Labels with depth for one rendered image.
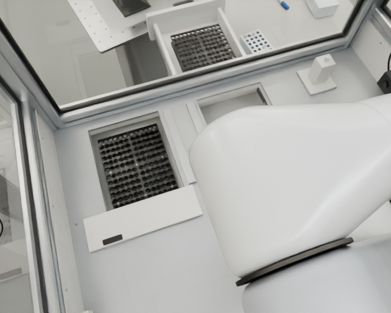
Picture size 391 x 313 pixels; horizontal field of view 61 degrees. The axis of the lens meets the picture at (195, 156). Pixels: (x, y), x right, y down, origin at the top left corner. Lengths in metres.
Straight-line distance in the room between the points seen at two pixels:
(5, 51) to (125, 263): 0.51
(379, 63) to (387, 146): 0.84
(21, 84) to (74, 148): 0.21
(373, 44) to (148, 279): 0.88
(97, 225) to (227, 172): 0.60
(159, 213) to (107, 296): 0.21
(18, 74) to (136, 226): 0.42
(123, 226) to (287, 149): 0.60
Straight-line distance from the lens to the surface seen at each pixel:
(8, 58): 0.79
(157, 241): 0.80
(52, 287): 0.69
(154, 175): 0.94
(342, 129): 0.27
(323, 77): 1.03
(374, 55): 1.12
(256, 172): 0.25
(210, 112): 1.08
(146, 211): 0.81
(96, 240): 0.82
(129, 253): 0.81
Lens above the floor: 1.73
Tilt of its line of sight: 64 degrees down
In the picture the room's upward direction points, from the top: 1 degrees counter-clockwise
